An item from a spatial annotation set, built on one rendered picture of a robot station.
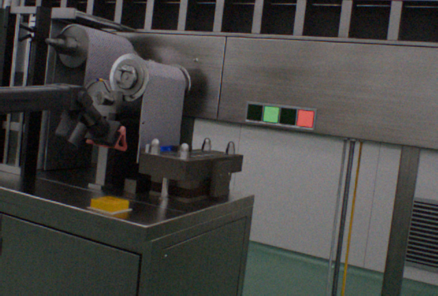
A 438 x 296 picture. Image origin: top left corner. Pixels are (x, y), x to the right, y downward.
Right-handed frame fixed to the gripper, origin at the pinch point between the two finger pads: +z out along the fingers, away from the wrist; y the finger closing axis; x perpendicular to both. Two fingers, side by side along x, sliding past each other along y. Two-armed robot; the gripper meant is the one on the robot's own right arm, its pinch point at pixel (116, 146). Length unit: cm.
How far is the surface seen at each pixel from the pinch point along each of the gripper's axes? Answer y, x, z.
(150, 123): 0.0, 14.5, 9.8
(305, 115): 42, 36, 28
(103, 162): -9.0, -2.2, 8.6
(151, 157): 7.9, 1.7, 7.0
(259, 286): -21, 17, 221
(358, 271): 31, 63, 287
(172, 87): -0.1, 30.2, 11.6
